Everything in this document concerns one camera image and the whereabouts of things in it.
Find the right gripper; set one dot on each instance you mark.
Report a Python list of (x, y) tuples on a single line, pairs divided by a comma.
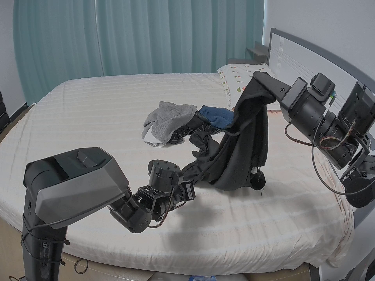
[(304, 113)]

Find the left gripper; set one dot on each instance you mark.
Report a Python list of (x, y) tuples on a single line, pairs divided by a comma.
[(187, 190)]

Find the black T-shirt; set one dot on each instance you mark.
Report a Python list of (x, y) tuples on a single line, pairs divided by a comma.
[(246, 145)]

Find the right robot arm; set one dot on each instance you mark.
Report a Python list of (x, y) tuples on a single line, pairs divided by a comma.
[(359, 107)]

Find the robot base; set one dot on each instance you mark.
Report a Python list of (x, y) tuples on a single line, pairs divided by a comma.
[(202, 278)]

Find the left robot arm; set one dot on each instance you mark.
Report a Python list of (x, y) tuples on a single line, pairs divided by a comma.
[(76, 180)]

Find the pile of clothes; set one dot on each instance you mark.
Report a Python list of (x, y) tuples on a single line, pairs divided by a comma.
[(170, 118)]

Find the bed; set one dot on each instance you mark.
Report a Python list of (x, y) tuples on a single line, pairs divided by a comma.
[(117, 113)]

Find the grey bedside table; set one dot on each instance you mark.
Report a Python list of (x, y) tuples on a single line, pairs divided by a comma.
[(257, 51)]

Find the white printed pillow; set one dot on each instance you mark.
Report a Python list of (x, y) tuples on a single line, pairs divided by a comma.
[(234, 75)]

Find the blue-green curtain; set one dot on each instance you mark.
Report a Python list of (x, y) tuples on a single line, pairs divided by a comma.
[(181, 25), (58, 34)]

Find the black chest of drawers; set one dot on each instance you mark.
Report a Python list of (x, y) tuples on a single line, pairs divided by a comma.
[(3, 110)]

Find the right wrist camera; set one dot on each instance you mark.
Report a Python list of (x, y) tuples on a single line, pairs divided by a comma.
[(322, 86)]

